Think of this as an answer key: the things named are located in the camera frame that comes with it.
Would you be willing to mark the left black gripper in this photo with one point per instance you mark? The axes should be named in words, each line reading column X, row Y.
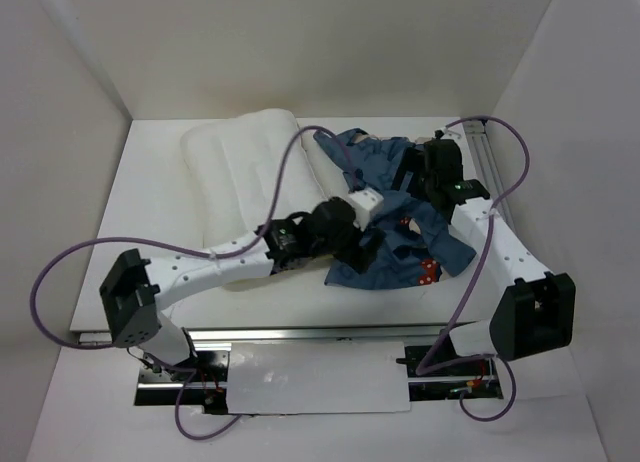
column 354, row 254

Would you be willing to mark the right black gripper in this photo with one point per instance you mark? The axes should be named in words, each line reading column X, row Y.
column 411, row 161

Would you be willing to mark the blue cartoon print pillowcase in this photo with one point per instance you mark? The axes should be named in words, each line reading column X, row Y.
column 418, row 248

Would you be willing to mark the white pillow yellow edge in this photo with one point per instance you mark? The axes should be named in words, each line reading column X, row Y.
column 233, row 166

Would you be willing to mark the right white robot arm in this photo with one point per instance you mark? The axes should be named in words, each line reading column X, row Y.
column 535, row 312

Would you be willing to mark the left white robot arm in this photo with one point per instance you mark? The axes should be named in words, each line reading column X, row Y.
column 136, row 291

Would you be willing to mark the white cover plate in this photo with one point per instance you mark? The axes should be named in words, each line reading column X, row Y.
column 317, row 378

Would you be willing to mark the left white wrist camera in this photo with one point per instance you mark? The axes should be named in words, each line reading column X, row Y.
column 367, row 203

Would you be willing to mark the aluminium side rail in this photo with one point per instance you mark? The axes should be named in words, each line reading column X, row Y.
column 483, row 157

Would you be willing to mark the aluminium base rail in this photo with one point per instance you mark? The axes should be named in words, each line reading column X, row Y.
column 206, row 388

